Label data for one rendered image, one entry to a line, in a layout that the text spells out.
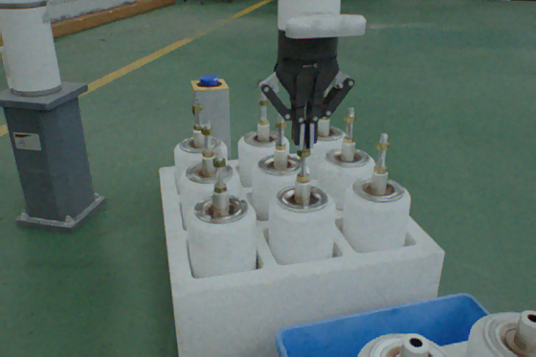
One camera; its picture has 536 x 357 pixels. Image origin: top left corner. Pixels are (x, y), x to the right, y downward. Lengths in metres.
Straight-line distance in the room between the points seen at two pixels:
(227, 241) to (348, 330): 0.21
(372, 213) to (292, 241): 0.12
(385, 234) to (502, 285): 0.36
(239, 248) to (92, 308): 0.37
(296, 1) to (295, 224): 0.29
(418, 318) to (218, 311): 0.29
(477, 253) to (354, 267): 0.46
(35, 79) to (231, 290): 0.63
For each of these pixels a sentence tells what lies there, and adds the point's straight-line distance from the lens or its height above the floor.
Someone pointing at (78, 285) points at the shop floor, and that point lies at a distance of 1.00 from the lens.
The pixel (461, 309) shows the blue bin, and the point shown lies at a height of 0.09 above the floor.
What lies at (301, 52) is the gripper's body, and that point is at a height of 0.47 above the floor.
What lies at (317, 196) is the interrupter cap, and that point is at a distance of 0.71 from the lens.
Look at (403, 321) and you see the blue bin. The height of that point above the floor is 0.09.
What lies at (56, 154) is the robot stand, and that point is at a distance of 1.11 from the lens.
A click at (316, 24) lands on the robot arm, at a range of 0.54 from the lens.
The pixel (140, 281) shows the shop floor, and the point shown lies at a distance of 0.98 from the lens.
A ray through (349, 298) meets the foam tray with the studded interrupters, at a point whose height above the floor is 0.12.
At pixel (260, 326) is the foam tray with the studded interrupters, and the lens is 0.71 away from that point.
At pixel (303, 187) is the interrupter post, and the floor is 0.28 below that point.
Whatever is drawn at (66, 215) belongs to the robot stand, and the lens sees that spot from 1.17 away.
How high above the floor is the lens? 0.59
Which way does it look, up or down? 25 degrees down
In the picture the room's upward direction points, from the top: straight up
